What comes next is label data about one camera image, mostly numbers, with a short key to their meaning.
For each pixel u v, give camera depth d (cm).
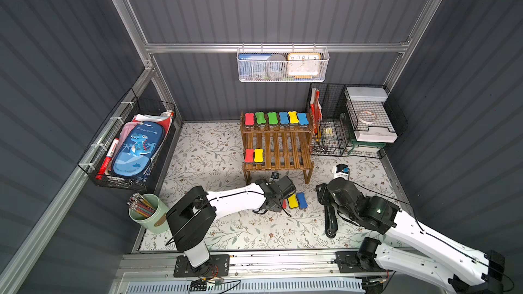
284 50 89
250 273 72
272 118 83
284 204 88
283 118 83
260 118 83
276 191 65
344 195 53
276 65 87
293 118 83
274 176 79
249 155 86
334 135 115
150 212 74
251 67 84
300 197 89
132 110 79
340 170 65
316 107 115
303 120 83
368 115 96
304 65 89
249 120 83
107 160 64
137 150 64
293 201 89
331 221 79
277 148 89
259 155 85
